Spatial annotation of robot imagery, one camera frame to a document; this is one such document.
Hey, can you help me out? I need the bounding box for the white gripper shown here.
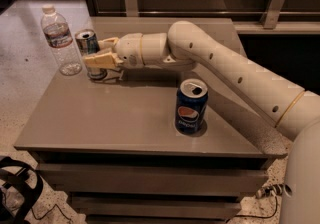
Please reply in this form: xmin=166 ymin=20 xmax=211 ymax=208
xmin=82 ymin=33 xmax=144 ymax=69

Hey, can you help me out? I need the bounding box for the silver blue redbull can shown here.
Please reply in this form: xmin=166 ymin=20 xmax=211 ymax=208
xmin=75 ymin=29 xmax=107 ymax=80

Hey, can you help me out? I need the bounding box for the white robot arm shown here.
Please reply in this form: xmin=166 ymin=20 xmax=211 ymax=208
xmin=83 ymin=21 xmax=320 ymax=224

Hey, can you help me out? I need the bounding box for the clear plastic water bottle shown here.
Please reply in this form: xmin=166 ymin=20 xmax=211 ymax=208
xmin=41 ymin=4 xmax=82 ymax=76

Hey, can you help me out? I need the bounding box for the blue pepsi can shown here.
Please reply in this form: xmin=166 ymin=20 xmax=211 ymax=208
xmin=175 ymin=78 xmax=208 ymax=135

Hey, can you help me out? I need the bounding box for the grey drawer cabinet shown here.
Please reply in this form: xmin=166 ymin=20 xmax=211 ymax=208
xmin=13 ymin=16 xmax=288 ymax=224

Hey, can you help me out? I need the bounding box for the black chair base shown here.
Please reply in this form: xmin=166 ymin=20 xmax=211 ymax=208
xmin=0 ymin=156 xmax=43 ymax=224

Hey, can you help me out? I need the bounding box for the white power strip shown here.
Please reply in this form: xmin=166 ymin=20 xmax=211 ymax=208
xmin=256 ymin=184 xmax=284 ymax=199

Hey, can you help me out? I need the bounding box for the thin black floor cable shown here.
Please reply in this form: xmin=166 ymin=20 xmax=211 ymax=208
xmin=29 ymin=203 xmax=73 ymax=224

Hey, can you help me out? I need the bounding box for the right metal bracket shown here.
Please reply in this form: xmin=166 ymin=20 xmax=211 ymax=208
xmin=260 ymin=0 xmax=285 ymax=29

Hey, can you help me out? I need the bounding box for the black power cable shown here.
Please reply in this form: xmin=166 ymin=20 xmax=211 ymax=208
xmin=225 ymin=195 xmax=279 ymax=224

